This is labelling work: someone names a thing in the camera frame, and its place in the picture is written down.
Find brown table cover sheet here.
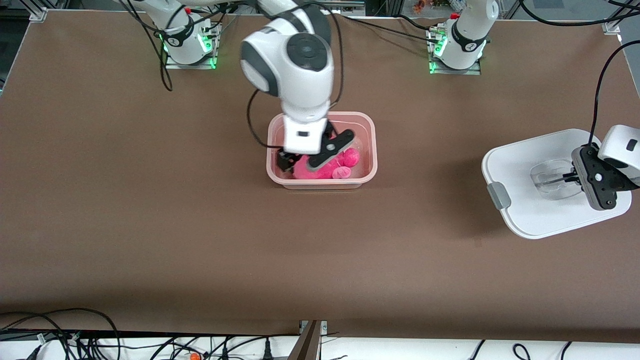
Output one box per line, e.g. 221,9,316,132
0,10,640,345

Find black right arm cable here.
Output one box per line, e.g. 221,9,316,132
125,0,346,151

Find long black table cable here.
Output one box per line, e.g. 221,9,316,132
342,14,441,46

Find metal base plate green light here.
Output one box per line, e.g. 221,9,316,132
164,22,219,70
426,27,482,76

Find silver metal rail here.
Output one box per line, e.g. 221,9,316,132
330,0,367,16

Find short black table cable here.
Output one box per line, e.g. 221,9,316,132
395,14,438,32

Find aluminium frame profile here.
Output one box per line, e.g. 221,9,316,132
286,320,329,360

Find pink translucent plastic box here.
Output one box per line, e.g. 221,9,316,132
266,111,378,190

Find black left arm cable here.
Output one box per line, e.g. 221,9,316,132
517,0,640,147

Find white box lid grey latches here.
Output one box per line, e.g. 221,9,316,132
481,128,632,240

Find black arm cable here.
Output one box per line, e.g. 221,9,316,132
517,0,640,147
125,0,346,151

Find colourful toy pile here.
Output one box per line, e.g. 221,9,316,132
412,0,466,13

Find pink plush toy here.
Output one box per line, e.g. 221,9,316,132
291,147,361,180

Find looped black floor cable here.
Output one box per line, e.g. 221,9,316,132
0,307,122,360

